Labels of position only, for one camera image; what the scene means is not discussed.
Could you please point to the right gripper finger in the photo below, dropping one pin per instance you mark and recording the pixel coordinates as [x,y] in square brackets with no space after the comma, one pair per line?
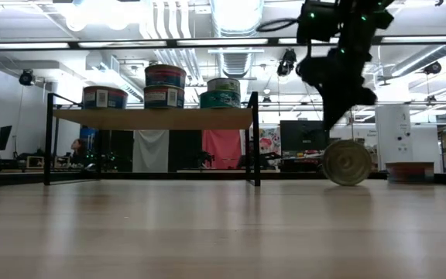
[333,112]

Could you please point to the tuna can silver lid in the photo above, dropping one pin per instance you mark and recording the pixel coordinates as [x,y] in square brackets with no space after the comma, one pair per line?
[346,162]
[220,99]

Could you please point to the Bumble Bee light tuna can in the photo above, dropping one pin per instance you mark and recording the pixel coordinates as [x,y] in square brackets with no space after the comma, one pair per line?
[223,85]

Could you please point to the pink salmon can gold lid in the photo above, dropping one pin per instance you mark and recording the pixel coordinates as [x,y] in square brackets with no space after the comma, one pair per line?
[410,173]
[165,75]
[163,97]
[105,97]

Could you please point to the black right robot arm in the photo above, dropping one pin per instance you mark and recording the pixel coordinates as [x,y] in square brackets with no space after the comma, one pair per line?
[362,23]

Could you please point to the black monitor screen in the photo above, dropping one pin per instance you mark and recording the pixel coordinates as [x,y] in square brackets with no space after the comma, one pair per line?
[302,135]

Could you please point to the white tall cabinet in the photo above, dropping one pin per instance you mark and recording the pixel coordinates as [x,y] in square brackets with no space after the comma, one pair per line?
[395,131]

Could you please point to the floral patterned poster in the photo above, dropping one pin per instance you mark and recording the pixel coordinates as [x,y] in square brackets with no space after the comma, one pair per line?
[269,141]

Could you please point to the red hanging cloth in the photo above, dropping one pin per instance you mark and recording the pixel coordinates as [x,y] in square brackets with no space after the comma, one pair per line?
[223,149]

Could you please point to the black hanging cloth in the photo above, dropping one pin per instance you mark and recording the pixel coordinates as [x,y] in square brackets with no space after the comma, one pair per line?
[184,151]

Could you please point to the black horizontal rig bar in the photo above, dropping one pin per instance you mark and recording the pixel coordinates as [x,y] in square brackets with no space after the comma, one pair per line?
[170,43]

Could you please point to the white hanging cloth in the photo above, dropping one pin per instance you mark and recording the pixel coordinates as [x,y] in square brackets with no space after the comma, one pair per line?
[151,151]

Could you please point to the person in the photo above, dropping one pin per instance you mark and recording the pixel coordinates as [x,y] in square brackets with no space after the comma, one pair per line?
[77,149]

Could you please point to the black ceiling camera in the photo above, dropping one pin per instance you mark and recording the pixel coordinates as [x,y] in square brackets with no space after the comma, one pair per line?
[433,67]
[287,62]
[26,77]

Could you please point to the black aluminium frame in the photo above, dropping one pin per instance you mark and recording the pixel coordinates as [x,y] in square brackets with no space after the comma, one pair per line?
[378,176]

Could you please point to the silver ventilation duct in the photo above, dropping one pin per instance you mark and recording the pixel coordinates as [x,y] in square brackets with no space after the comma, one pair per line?
[416,64]
[236,23]

